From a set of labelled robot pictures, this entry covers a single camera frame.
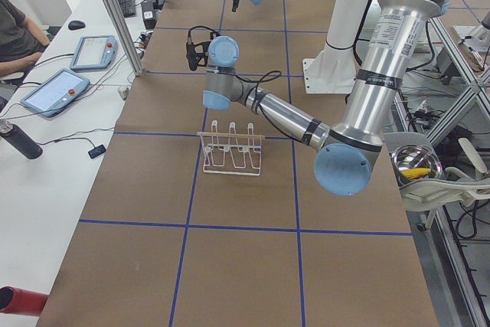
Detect far blue teach pendant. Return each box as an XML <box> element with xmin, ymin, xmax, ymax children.
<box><xmin>70</xmin><ymin>35</ymin><xmax>118</xmax><ymax>72</ymax></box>

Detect blue teach pendant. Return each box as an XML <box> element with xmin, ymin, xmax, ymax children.
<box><xmin>21</xmin><ymin>68</ymin><xmax>90</xmax><ymax>117</ymax></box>
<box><xmin>70</xmin><ymin>35</ymin><xmax>118</xmax><ymax>72</ymax></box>

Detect black computer mouse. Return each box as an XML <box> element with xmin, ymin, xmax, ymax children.
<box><xmin>68</xmin><ymin>20</ymin><xmax>86</xmax><ymax>31</ymax></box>

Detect small black device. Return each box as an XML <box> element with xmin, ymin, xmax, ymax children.
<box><xmin>88</xmin><ymin>145</ymin><xmax>106</xmax><ymax>159</ymax></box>

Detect near blue teach pendant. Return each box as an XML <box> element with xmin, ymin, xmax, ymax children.
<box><xmin>21</xmin><ymin>68</ymin><xmax>90</xmax><ymax>117</ymax></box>

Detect seated person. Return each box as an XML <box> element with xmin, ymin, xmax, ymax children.
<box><xmin>1</xmin><ymin>0</ymin><xmax>51</xmax><ymax>77</ymax></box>

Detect white pot with corn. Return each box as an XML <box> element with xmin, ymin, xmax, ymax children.
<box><xmin>391</xmin><ymin>145</ymin><xmax>443</xmax><ymax>186</ymax></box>

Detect black water bottle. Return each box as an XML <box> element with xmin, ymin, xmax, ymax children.
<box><xmin>1</xmin><ymin>119</ymin><xmax>43</xmax><ymax>159</ymax></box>

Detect red cylinder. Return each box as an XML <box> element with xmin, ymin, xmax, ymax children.
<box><xmin>1</xmin><ymin>286</ymin><xmax>48</xmax><ymax>316</ymax></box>

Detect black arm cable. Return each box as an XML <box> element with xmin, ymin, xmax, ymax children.
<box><xmin>186</xmin><ymin>25</ymin><xmax>353</xmax><ymax>144</ymax></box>

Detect white central robot pedestal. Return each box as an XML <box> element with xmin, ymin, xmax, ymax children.
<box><xmin>303</xmin><ymin>0</ymin><xmax>371</xmax><ymax>94</ymax></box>

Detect aluminium frame post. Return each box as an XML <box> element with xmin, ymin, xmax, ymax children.
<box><xmin>103</xmin><ymin>0</ymin><xmax>143</xmax><ymax>77</ymax></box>

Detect white wire cup rack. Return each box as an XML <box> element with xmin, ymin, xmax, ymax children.
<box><xmin>197</xmin><ymin>120</ymin><xmax>263</xmax><ymax>176</ymax></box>

